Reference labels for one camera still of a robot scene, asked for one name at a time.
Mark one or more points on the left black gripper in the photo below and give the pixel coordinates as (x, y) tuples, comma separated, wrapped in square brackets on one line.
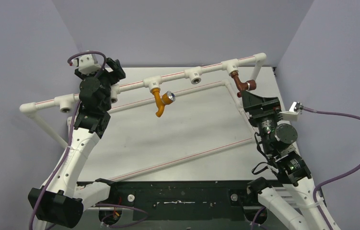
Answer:
[(118, 74)]

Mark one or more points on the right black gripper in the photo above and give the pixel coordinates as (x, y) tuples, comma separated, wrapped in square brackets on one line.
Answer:
[(262, 106)]

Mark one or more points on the red-brown water faucet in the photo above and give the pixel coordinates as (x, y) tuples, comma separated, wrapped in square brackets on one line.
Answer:
[(242, 86)]

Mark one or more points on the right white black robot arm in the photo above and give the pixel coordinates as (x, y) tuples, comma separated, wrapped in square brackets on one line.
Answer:
[(275, 141)]

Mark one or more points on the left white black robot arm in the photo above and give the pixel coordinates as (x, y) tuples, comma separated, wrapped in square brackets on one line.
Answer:
[(58, 201)]

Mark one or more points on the orange water faucet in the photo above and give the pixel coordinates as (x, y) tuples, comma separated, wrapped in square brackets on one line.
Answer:
[(162, 100)]

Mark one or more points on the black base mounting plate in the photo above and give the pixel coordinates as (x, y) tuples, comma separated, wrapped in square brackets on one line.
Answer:
[(185, 200)]

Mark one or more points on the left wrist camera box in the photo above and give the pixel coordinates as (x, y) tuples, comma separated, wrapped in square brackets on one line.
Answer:
[(86, 64)]

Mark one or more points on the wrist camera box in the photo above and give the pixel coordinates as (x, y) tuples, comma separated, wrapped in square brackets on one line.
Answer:
[(86, 64), (293, 113)]

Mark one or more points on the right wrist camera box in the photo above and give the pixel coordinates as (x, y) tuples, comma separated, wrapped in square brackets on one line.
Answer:
[(293, 113)]

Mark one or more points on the white pipe frame with tees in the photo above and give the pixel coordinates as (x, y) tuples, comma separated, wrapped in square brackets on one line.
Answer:
[(69, 102)]

